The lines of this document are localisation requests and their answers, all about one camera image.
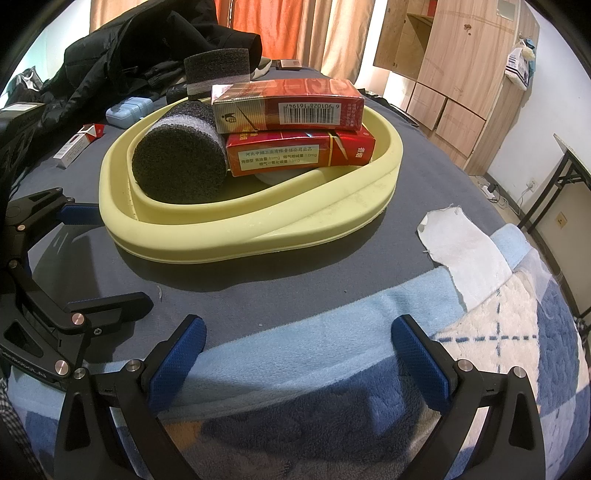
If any white hanging bag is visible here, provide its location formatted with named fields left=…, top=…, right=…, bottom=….
left=505, top=34, right=539, bottom=90

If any red silver cigarette pack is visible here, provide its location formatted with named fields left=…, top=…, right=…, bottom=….
left=225, top=129, right=377, bottom=178

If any black metal frame table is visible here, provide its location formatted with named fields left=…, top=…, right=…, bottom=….
left=517, top=134, right=591, bottom=236

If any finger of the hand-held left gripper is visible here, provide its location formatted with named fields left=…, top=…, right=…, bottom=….
left=55, top=292, right=154, bottom=371
left=9, top=187, right=105, bottom=234

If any orange curtain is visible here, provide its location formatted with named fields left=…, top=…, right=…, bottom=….
left=217, top=0, right=335, bottom=65

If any wooden wardrobe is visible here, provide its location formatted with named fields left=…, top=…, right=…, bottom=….
left=373, top=0, right=525, bottom=176

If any grey bedsheet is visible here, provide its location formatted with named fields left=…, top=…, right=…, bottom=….
left=0, top=65, right=509, bottom=296

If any black sponge cylinder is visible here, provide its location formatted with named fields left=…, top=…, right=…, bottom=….
left=131, top=102, right=229, bottom=205
left=184, top=47, right=252, bottom=99

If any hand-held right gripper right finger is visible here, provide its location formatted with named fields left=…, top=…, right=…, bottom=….
left=391, top=315, right=548, bottom=480

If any beige curtain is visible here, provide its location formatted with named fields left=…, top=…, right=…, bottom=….
left=90, top=0, right=153, bottom=28
left=295, top=0, right=389, bottom=86

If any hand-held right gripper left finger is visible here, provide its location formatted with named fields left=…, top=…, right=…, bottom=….
left=54, top=315, right=207, bottom=480

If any pale yellow tray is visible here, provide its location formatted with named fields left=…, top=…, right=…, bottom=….
left=99, top=90, right=404, bottom=265

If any blue white plaid blanket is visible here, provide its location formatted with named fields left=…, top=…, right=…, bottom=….
left=0, top=224, right=591, bottom=480

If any white cloth piece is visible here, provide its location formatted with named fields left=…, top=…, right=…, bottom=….
left=417, top=206, right=513, bottom=311

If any red barcode cigarette pack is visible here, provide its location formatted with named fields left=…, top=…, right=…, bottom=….
left=211, top=78, right=364, bottom=134

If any black jacket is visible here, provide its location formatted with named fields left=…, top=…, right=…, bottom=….
left=28, top=0, right=264, bottom=121

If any person's checked clothing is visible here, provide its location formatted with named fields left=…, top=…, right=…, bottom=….
left=0, top=378, right=28, bottom=480

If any blue pill box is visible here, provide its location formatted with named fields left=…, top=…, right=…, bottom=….
left=105, top=96, right=153, bottom=126

